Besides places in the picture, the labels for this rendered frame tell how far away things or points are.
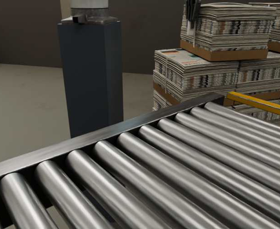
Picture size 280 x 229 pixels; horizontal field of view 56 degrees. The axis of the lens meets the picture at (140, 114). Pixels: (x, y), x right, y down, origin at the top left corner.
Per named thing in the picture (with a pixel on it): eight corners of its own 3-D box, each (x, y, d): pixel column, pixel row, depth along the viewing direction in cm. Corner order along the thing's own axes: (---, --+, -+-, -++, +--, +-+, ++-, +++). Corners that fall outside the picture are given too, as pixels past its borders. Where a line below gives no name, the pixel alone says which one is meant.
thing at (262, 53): (195, 54, 131) (196, 45, 129) (247, 52, 137) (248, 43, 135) (210, 61, 117) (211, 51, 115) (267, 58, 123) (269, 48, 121)
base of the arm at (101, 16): (54, 24, 102) (52, 9, 100) (81, 20, 121) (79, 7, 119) (97, 26, 97) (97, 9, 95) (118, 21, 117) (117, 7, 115)
